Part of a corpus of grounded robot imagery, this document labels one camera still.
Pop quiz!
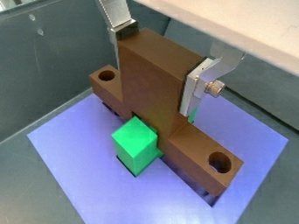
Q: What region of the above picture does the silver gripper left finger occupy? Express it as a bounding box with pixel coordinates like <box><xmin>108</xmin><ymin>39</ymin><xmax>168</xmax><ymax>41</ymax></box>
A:
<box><xmin>96</xmin><ymin>0</ymin><xmax>139</xmax><ymax>60</ymax></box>

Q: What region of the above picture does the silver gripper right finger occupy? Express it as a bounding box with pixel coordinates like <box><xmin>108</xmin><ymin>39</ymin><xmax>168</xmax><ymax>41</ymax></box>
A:
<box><xmin>180</xmin><ymin>40</ymin><xmax>246</xmax><ymax>116</ymax></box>

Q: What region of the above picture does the brown T-shaped block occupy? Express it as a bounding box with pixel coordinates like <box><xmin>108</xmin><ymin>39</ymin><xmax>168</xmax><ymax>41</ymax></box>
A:
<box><xmin>90</xmin><ymin>29</ymin><xmax>243</xmax><ymax>196</ymax></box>

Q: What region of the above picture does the green U-shaped block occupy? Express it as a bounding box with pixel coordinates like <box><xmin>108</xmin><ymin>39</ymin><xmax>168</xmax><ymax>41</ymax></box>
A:
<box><xmin>111</xmin><ymin>115</ymin><xmax>164</xmax><ymax>177</ymax></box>

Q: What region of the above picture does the purple base block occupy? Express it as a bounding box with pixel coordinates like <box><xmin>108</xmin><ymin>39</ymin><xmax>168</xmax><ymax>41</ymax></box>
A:
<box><xmin>28</xmin><ymin>95</ymin><xmax>289</xmax><ymax>224</ymax></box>

